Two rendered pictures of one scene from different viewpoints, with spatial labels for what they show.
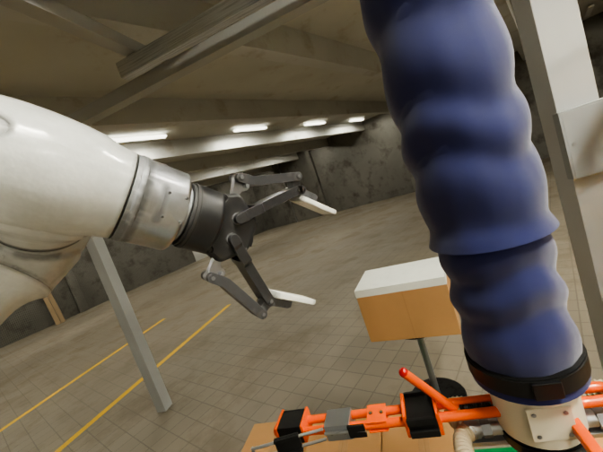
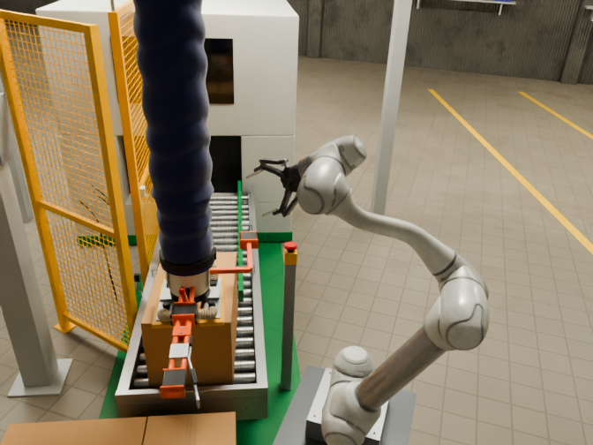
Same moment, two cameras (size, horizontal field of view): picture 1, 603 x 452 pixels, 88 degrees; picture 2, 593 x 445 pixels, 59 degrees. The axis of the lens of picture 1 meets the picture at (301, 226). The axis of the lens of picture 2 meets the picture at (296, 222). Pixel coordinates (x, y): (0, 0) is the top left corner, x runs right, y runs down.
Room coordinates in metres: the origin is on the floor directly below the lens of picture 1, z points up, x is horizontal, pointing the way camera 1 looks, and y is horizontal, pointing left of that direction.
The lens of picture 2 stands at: (0.98, 1.48, 2.47)
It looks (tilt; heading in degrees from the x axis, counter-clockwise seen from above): 28 degrees down; 246
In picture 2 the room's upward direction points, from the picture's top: 2 degrees clockwise
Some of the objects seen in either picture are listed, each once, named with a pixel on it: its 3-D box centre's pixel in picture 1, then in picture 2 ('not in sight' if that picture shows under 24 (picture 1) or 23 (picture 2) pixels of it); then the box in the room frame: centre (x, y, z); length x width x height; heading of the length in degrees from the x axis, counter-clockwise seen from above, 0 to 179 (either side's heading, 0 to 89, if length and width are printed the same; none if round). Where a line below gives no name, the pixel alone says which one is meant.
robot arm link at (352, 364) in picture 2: not in sight; (352, 374); (0.16, 0.23, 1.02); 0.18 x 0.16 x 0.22; 54
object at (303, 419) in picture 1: (293, 425); (173, 382); (0.82, 0.20, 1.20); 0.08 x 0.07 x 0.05; 73
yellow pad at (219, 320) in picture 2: not in sight; (213, 296); (0.55, -0.34, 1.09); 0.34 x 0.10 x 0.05; 73
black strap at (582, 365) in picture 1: (521, 355); (188, 253); (0.64, -0.37, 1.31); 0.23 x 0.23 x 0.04
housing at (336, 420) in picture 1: (339, 423); (179, 355); (0.78, 0.08, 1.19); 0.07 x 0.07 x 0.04; 73
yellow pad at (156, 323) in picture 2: not in sight; (168, 297); (0.74, -0.40, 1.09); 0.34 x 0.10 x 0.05; 73
